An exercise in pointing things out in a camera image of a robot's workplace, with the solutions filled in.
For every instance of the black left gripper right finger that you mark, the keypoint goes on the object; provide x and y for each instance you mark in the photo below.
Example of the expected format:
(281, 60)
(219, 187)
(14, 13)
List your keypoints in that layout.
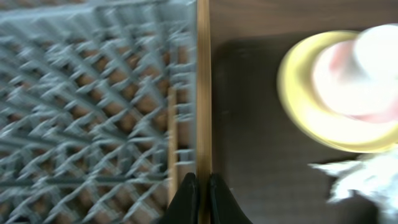
(224, 208)

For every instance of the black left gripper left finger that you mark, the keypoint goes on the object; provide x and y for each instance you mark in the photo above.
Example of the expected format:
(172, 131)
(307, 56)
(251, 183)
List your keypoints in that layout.
(184, 207)

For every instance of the wooden chopstick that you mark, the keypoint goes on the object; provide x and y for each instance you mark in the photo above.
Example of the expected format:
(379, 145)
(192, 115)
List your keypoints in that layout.
(173, 143)
(203, 114)

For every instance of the pink bowl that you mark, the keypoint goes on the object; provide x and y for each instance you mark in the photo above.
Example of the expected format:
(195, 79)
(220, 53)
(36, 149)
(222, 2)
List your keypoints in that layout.
(346, 89)

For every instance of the white cup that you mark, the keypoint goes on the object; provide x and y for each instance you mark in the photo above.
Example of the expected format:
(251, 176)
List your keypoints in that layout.
(375, 51)

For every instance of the grey plastic dishwasher rack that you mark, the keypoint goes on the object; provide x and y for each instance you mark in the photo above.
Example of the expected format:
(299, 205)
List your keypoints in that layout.
(84, 108)

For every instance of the dark brown serving tray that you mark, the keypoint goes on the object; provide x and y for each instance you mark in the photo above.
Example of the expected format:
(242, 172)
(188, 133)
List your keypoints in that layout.
(261, 154)

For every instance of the yellow plate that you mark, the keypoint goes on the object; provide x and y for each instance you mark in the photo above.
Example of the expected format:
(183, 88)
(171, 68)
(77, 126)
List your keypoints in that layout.
(310, 115)

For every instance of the crumpled white tissue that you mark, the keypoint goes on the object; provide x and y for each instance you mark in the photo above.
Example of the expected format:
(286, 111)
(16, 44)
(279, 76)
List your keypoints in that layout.
(372, 176)

